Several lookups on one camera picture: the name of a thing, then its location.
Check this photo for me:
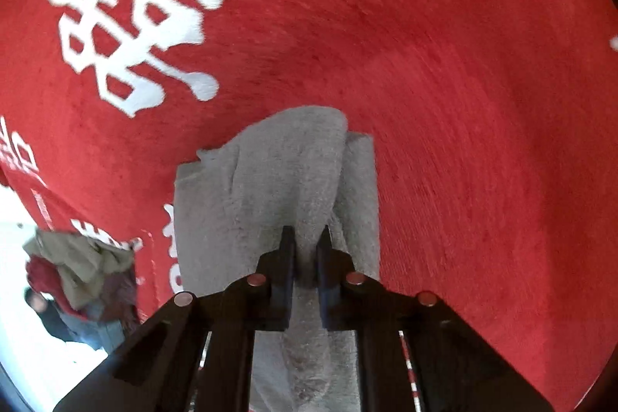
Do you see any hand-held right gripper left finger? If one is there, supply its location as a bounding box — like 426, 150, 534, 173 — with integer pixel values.
53, 225, 297, 412

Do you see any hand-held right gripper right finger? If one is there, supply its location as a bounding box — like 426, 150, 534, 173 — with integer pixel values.
316, 225, 554, 412

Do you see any grey small garment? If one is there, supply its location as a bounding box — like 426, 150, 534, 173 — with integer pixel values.
172, 105, 382, 412

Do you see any dark purple cloth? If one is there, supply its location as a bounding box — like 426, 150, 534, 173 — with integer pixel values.
95, 264, 142, 327

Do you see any blue denim cloth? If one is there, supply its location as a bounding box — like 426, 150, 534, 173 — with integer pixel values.
71, 295, 127, 352

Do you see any red printed blanket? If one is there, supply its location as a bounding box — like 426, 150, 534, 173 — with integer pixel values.
0, 0, 618, 412

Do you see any olive green cloth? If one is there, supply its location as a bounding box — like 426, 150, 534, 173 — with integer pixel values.
23, 229, 135, 298

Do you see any red cloth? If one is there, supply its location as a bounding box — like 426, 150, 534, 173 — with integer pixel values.
25, 256, 85, 322

